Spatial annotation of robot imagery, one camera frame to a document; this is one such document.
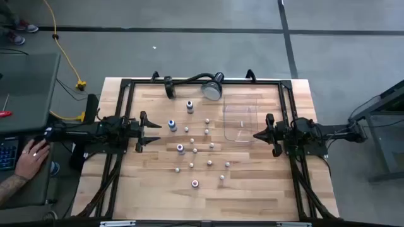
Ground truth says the red-handled screwdriver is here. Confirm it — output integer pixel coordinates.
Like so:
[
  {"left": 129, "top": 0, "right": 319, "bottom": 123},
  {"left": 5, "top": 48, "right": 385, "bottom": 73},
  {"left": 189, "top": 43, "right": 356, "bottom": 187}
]
[{"left": 0, "top": 93, "right": 13, "bottom": 119}]

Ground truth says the black upright box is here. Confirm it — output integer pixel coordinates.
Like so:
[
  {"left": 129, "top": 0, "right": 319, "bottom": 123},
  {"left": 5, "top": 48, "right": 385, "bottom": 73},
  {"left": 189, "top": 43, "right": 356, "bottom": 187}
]
[{"left": 82, "top": 93, "right": 100, "bottom": 124}]

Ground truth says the person's blue shoe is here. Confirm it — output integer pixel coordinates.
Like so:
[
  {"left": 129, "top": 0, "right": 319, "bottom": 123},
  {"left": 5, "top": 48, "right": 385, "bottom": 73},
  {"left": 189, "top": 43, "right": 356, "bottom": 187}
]
[{"left": 49, "top": 161, "right": 61, "bottom": 177}]

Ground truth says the grey desk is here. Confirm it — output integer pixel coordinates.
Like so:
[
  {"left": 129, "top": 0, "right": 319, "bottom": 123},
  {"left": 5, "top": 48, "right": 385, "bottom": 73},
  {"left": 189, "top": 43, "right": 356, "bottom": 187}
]
[{"left": 0, "top": 52, "right": 62, "bottom": 209}]

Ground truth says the grey metal table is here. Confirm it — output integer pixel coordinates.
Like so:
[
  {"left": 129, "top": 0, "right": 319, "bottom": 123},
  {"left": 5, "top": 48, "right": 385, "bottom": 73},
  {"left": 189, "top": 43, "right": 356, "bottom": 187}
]
[{"left": 347, "top": 78, "right": 404, "bottom": 183}]

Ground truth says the round grey gooseneck lamp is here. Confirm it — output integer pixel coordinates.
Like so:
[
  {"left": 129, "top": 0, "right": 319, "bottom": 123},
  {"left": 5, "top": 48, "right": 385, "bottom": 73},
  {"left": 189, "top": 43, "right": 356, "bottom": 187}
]
[{"left": 163, "top": 71, "right": 225, "bottom": 102}]

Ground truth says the clear plastic bin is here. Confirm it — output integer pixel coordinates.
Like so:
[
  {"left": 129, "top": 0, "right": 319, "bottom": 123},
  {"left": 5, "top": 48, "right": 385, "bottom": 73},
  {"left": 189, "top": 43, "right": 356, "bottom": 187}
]
[{"left": 223, "top": 96, "right": 259, "bottom": 144}]

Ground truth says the thin black cable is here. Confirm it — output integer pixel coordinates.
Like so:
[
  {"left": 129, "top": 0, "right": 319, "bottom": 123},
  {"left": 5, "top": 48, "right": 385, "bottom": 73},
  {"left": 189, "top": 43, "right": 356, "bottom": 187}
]
[
  {"left": 56, "top": 78, "right": 102, "bottom": 102},
  {"left": 348, "top": 94, "right": 383, "bottom": 120}
]

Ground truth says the person's hand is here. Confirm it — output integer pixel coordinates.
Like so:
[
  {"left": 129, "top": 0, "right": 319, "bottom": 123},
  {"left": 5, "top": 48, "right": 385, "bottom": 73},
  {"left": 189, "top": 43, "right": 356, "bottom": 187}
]
[{"left": 14, "top": 138, "right": 51, "bottom": 181}]

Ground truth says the silver metal bracket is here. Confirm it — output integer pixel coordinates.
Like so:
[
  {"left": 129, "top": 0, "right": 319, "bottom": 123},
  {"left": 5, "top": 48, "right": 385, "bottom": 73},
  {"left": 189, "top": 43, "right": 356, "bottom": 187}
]
[
  {"left": 99, "top": 220, "right": 136, "bottom": 227},
  {"left": 276, "top": 221, "right": 312, "bottom": 227}
]

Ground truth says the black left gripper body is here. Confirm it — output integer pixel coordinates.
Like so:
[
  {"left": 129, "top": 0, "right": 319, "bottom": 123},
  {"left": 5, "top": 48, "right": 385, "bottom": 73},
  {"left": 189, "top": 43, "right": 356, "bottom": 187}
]
[{"left": 128, "top": 110, "right": 148, "bottom": 154}]

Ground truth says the person's red grey shoe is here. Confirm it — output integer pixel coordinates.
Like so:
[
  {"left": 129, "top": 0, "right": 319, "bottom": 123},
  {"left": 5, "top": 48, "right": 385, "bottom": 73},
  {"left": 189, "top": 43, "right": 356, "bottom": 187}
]
[
  {"left": 6, "top": 31, "right": 26, "bottom": 46},
  {"left": 17, "top": 20, "right": 39, "bottom": 33}
]

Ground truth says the person's forearm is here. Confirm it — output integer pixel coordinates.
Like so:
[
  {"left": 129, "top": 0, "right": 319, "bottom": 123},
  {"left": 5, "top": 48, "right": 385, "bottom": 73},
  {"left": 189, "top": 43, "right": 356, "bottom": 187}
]
[{"left": 0, "top": 173, "right": 29, "bottom": 205}]

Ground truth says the black computer mouse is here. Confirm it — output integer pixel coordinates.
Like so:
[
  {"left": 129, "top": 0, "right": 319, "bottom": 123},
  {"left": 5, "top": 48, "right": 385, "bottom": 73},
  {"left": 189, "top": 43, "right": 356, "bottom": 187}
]
[{"left": 31, "top": 134, "right": 51, "bottom": 151}]

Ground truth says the backlit black keyboard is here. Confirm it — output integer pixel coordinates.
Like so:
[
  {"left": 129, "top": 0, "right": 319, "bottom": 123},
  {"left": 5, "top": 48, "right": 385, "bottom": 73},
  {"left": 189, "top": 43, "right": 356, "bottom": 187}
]
[{"left": 0, "top": 136, "right": 20, "bottom": 173}]

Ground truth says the black metal table frame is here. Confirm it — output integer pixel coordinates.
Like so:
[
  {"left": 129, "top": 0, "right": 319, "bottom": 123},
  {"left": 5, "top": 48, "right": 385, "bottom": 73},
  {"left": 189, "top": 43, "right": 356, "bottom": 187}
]
[{"left": 74, "top": 69, "right": 340, "bottom": 221}]

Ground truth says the yellow extension cable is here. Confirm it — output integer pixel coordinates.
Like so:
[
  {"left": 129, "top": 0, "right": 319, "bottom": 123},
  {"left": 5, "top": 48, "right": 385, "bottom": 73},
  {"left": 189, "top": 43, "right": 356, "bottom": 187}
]
[
  {"left": 49, "top": 110, "right": 86, "bottom": 122},
  {"left": 42, "top": 0, "right": 88, "bottom": 92}
]

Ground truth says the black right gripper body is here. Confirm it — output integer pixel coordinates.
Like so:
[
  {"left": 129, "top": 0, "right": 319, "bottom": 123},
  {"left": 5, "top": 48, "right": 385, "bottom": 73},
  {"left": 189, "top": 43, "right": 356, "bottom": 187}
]
[{"left": 266, "top": 113, "right": 290, "bottom": 158}]

